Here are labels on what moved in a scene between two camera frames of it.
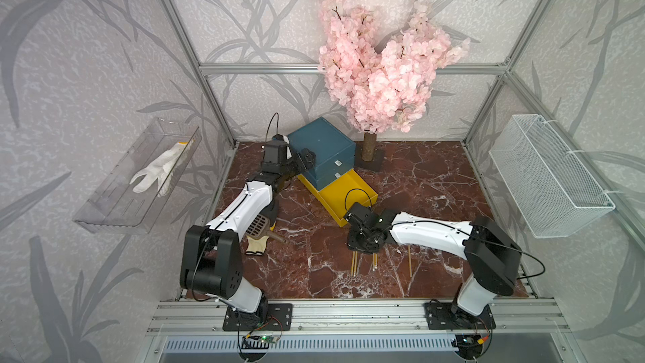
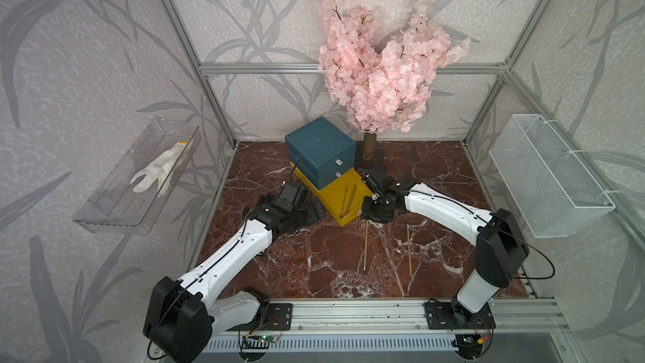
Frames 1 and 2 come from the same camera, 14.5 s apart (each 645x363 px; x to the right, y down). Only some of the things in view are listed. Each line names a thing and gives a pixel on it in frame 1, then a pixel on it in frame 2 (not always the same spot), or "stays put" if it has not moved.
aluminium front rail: (205, 318) stays put
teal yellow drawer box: (331, 180) stays put
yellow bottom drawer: (340, 195) stays put
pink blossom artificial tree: (381, 86) stays put
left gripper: (301, 167) to (312, 215)
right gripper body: (359, 241) to (374, 210)
